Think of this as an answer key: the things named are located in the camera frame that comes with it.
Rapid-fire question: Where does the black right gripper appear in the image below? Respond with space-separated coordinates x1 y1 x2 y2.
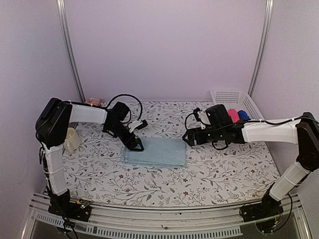
183 126 224 146

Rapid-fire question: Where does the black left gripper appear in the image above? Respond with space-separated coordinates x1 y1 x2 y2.
106 122 145 151

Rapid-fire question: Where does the dark blue towel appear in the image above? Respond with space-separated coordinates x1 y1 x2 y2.
237 110 250 120

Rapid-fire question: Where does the light blue towel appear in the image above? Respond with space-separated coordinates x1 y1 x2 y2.
122 137 186 168

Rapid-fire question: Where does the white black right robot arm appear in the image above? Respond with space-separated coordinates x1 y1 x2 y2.
182 112 319 217

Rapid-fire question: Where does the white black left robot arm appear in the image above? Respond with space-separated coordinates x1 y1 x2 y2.
35 98 147 197

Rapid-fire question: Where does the pink rolled towel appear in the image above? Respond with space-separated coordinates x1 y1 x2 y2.
228 109 240 123

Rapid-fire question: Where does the white plastic basket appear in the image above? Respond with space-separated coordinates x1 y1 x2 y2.
210 89 264 120

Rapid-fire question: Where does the cream ceramic mug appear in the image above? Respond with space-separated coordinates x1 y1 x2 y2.
63 127 82 153

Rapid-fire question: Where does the floral tablecloth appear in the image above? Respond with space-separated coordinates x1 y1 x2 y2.
51 100 282 208

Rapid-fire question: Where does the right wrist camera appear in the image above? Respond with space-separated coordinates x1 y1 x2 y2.
205 104 233 128

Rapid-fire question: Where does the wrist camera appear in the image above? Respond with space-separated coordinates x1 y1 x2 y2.
205 104 233 128
112 102 130 121

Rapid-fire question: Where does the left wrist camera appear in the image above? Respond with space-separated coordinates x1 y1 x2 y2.
112 102 130 121

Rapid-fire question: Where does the left black camera cable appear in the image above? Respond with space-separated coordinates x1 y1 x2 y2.
107 93 143 122

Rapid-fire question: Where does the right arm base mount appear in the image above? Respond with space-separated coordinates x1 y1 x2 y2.
239 199 284 222

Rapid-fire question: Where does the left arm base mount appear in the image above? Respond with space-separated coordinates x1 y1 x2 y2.
48 198 92 222

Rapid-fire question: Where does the aluminium front rail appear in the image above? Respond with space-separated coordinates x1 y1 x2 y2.
21 193 314 239

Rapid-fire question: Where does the left aluminium frame post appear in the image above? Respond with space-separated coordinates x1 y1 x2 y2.
56 0 85 102

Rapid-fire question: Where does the aluminium frame post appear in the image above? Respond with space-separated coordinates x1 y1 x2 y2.
56 0 85 102
248 0 274 97

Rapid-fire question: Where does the right aluminium frame post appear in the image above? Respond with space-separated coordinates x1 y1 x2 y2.
248 0 274 97

